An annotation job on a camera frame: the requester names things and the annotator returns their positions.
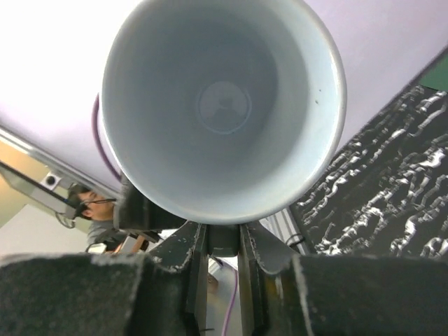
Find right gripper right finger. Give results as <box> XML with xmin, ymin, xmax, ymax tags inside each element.
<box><xmin>238</xmin><ymin>222</ymin><xmax>301</xmax><ymax>335</ymax></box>

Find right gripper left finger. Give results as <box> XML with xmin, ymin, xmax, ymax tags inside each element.
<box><xmin>150</xmin><ymin>222</ymin><xmax>207</xmax><ymax>315</ymax></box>

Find white grey mug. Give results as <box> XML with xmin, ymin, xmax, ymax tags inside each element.
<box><xmin>100</xmin><ymin>0</ymin><xmax>348</xmax><ymax>258</ymax></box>

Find person in grey shirt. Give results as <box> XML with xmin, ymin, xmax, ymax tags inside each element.
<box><xmin>68</xmin><ymin>183</ymin><xmax>126</xmax><ymax>252</ymax></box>

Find dark green mat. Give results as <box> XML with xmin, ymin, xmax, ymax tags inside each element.
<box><xmin>419</xmin><ymin>56</ymin><xmax>448</xmax><ymax>91</ymax></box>

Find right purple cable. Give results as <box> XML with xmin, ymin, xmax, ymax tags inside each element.
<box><xmin>91</xmin><ymin>92</ymin><xmax>122</xmax><ymax>181</ymax></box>

